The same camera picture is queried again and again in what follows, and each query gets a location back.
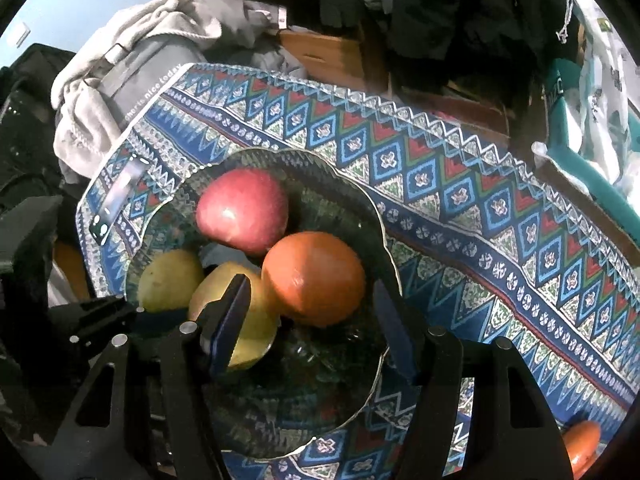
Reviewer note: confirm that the smartphone on cloth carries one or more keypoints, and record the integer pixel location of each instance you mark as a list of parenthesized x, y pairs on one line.
[(116, 197)]

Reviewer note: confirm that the black hanging clothing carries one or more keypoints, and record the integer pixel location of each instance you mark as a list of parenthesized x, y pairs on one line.
[(494, 48)]

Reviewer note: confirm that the white printed plastic bag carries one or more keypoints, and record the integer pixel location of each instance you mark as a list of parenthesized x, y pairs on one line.
[(603, 108)]

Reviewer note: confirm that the yellow pear left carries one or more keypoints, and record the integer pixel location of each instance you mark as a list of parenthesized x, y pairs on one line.
[(169, 281)]

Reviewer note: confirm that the patterned blue tablecloth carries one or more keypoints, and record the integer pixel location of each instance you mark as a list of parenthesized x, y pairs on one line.
[(482, 247)]

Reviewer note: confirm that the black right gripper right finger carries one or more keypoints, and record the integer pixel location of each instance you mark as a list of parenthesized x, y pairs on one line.
[(431, 358)]

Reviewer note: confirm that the yellow pear front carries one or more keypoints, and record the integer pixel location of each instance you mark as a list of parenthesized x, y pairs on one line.
[(261, 323)]

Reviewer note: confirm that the teal cardboard box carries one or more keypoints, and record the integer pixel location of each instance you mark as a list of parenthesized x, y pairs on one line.
[(563, 146)]

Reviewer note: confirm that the red apple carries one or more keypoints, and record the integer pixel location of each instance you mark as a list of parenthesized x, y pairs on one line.
[(246, 209)]

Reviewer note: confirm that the grey white clothes pile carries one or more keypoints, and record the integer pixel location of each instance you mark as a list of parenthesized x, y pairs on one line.
[(127, 61)]

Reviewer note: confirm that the small orange tangerine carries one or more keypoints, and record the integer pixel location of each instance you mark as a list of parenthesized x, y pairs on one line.
[(581, 442)]

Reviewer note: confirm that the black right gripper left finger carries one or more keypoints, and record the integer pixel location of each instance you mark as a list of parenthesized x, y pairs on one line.
[(191, 356)]

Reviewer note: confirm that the dark glass fruit bowl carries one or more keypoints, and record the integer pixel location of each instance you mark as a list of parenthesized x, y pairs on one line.
[(311, 381)]

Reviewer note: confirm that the large orange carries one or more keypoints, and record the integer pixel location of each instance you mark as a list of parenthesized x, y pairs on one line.
[(314, 278)]

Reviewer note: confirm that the yellow pear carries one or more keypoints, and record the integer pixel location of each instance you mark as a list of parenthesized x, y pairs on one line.
[(169, 281), (261, 323)]

